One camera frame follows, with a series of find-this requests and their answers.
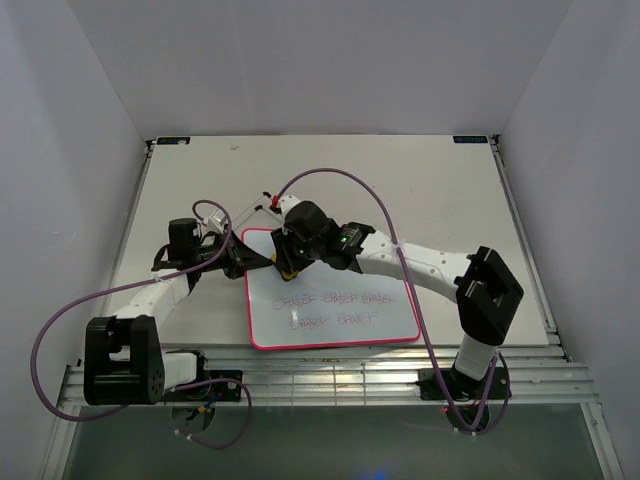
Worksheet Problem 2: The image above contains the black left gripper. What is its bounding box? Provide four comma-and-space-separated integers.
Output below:
194, 229, 272, 280

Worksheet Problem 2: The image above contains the yellow bone-shaped eraser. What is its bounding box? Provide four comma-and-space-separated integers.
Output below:
271, 253, 300, 282

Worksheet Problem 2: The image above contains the pink framed whiteboard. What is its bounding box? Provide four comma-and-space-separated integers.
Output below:
240, 227, 421, 350

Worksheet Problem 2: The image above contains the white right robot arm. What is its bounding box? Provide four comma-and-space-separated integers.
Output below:
271, 196, 524, 397

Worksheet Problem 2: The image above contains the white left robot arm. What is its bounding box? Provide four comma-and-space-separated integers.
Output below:
83, 218, 272, 406

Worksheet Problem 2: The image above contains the blue label sticker left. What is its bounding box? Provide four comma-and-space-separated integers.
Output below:
156, 137, 191, 145

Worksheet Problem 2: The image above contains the blue label sticker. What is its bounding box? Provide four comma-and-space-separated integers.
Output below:
156, 137, 191, 145
452, 135, 489, 144

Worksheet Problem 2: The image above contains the blue label sticker right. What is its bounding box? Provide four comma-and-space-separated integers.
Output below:
452, 135, 489, 144

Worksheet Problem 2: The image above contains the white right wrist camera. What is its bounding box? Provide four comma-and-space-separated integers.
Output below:
270, 195, 301, 221

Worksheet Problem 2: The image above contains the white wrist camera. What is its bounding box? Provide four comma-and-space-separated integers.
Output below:
204, 209, 228, 235
270, 195, 301, 221

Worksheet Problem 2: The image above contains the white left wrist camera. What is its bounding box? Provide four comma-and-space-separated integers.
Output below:
204, 209, 228, 235

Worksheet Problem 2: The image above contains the black wire whiteboard stand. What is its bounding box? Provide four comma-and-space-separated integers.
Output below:
232, 191, 282, 228

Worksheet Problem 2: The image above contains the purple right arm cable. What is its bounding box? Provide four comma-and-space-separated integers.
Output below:
276, 168, 511, 434

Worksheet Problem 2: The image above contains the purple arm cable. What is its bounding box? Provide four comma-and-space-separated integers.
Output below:
276, 168, 511, 434
31, 199, 254, 450

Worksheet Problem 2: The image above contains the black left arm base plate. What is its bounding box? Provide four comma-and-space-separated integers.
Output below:
161, 370, 243, 404

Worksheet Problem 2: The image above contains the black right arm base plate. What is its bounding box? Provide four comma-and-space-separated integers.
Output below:
415, 367, 511, 401

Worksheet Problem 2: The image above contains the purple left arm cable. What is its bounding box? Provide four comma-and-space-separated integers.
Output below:
31, 199, 254, 450

